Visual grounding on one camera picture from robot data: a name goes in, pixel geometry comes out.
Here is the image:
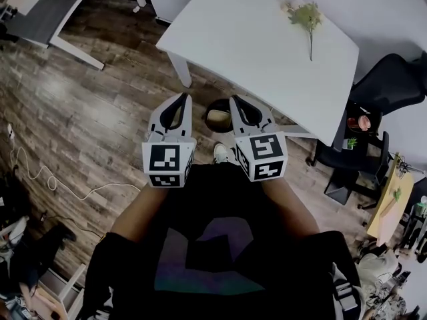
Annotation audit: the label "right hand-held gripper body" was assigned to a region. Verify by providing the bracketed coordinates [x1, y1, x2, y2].
[233, 128, 290, 183]

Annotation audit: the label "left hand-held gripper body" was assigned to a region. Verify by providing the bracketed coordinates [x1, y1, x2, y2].
[141, 133, 197, 190]

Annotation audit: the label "tan tray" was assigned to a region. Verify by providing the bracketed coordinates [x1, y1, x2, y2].
[208, 109, 232, 129]

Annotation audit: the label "black round bin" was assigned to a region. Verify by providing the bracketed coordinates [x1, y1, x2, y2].
[203, 98, 234, 133]

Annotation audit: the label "person's right forearm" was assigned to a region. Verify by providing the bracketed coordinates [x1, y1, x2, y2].
[263, 177, 320, 243]

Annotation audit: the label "person's left forearm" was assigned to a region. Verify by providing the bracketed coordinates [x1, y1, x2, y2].
[109, 185, 169, 243]

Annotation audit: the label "person's white shoe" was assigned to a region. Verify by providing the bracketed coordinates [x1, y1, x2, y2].
[213, 142, 231, 164]

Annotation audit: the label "person's black trousers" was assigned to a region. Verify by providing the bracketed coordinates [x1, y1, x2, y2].
[185, 162, 268, 213]

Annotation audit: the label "white table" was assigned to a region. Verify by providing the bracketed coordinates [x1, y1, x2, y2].
[155, 0, 360, 148]

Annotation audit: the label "pink round object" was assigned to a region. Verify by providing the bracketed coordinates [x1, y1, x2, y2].
[346, 113, 373, 133]

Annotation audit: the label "black side table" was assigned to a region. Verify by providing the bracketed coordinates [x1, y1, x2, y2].
[333, 101, 384, 153]

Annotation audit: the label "green artificial flower branch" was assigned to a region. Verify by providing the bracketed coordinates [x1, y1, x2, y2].
[280, 0, 324, 62]

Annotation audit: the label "black wheeled chair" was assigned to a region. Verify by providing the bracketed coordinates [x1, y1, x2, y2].
[306, 131, 392, 211]

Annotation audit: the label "black office chair with headrest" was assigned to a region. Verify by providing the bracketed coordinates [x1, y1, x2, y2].
[350, 52, 427, 117]

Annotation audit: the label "pale wooden block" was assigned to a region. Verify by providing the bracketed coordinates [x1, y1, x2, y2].
[378, 197, 398, 219]

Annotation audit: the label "person's black printed shirt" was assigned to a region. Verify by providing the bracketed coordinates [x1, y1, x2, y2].
[83, 208, 363, 320]

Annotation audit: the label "light wooden desk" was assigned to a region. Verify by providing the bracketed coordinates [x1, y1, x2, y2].
[366, 151, 414, 248]

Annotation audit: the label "white charger cable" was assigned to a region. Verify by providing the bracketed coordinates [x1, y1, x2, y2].
[6, 123, 141, 201]

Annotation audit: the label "dark grey desk white frame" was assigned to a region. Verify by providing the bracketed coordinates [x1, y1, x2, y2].
[5, 0, 147, 71]

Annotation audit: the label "grey shoulder strap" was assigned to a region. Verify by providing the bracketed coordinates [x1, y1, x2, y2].
[330, 261, 363, 320]

